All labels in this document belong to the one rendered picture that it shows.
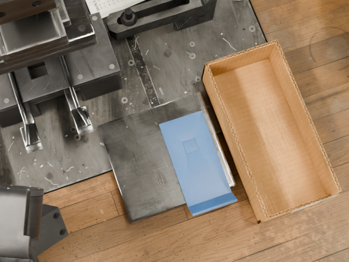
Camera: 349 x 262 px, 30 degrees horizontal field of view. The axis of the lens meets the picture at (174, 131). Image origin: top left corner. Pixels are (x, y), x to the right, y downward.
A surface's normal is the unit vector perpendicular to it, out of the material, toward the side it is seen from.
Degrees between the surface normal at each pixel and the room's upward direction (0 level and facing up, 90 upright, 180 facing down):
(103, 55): 0
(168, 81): 0
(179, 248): 0
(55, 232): 44
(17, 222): 15
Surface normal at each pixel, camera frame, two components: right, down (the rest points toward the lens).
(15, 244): 0.01, 0.00
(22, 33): 0.04, -0.25
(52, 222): 0.69, 0.04
